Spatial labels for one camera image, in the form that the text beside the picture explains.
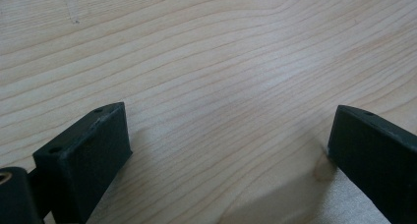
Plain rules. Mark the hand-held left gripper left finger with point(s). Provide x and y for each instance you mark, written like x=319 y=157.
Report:
x=88 y=158

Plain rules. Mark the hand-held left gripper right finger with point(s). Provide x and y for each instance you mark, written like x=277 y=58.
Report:
x=377 y=158

